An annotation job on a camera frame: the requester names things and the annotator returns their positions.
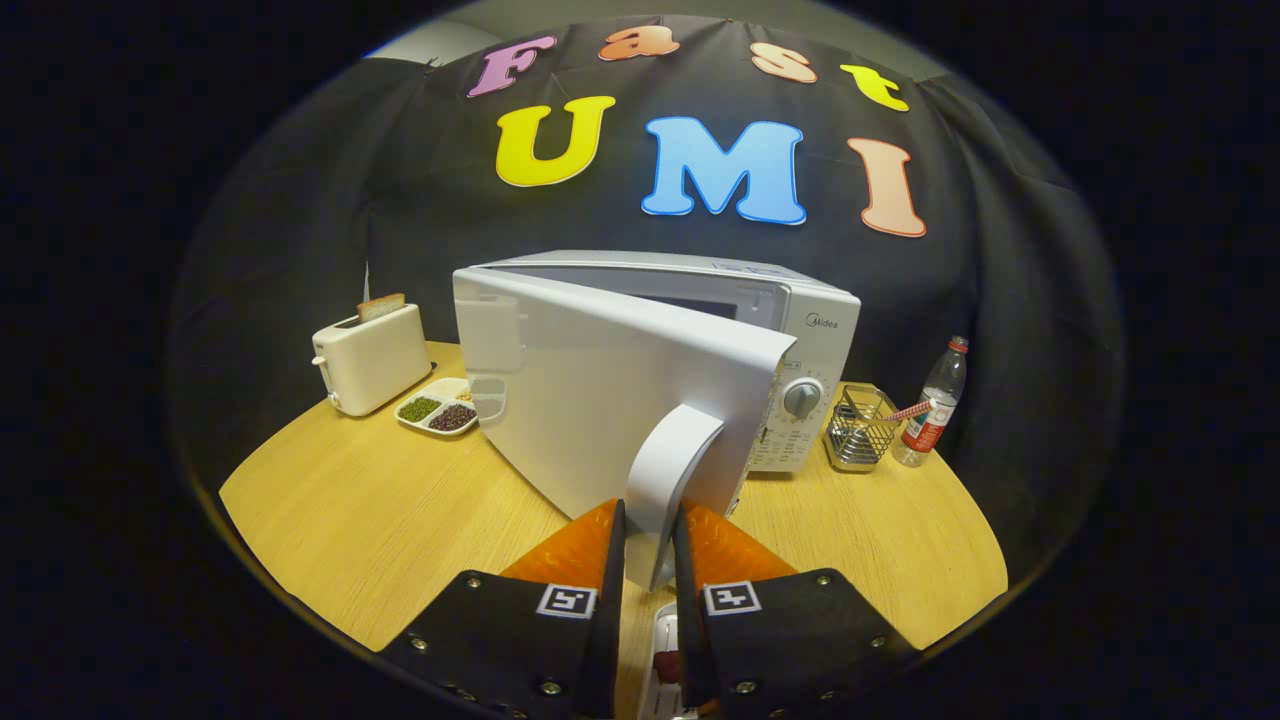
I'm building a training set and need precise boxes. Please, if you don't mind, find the clear plastic water bottle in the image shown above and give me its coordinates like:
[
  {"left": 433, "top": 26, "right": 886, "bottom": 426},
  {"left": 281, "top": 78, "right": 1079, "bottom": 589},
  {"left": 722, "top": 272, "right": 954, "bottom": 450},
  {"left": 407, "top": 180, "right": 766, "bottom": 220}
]
[{"left": 892, "top": 336, "right": 970, "bottom": 469}]

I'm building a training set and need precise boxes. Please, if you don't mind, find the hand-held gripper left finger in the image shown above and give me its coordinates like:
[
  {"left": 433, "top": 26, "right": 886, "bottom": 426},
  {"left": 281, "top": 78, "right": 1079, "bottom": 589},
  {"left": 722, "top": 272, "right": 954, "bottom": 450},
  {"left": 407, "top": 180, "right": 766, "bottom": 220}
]
[{"left": 378, "top": 498, "right": 628, "bottom": 720}]

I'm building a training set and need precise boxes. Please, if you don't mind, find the metal wire basket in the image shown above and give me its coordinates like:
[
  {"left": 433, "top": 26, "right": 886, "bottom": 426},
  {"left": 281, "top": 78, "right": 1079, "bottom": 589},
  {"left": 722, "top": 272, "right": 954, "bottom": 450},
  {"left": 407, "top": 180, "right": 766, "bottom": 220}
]
[{"left": 823, "top": 383, "right": 901, "bottom": 473}]

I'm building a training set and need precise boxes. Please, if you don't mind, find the black backdrop cloth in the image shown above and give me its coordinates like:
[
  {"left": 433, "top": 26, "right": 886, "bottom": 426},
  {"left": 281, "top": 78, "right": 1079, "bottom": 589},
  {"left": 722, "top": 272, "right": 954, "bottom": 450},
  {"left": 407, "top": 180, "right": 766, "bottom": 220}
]
[{"left": 165, "top": 15, "right": 1126, "bottom": 591}]

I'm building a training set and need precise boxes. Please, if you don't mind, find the cream toaster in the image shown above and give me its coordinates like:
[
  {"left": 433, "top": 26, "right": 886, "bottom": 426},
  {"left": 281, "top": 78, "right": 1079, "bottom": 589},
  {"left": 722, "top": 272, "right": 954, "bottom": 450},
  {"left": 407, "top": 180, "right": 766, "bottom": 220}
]
[{"left": 311, "top": 303, "right": 434, "bottom": 418}]

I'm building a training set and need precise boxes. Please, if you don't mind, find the white toaster oven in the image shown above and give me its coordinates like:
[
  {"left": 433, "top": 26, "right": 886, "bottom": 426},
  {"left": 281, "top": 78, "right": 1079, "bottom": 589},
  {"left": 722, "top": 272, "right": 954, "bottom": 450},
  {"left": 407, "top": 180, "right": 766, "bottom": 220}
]
[{"left": 452, "top": 250, "right": 863, "bottom": 593}]

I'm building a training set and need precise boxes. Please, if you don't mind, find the white divided bean dish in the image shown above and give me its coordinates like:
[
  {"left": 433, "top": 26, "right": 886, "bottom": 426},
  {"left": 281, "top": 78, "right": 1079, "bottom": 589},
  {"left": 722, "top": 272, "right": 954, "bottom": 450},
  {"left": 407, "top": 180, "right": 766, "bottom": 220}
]
[{"left": 394, "top": 377, "right": 481, "bottom": 438}]

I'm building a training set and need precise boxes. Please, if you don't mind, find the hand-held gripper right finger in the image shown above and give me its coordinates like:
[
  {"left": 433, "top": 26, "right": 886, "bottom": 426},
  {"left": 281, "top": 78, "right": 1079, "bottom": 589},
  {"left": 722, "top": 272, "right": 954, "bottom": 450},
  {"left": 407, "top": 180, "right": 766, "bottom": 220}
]
[{"left": 672, "top": 500, "right": 921, "bottom": 720}]

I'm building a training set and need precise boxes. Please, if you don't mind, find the small white ribbed plate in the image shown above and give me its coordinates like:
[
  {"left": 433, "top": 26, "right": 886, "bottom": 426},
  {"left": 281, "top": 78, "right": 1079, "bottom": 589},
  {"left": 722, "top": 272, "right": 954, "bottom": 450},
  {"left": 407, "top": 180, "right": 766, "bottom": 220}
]
[{"left": 650, "top": 602, "right": 701, "bottom": 720}]

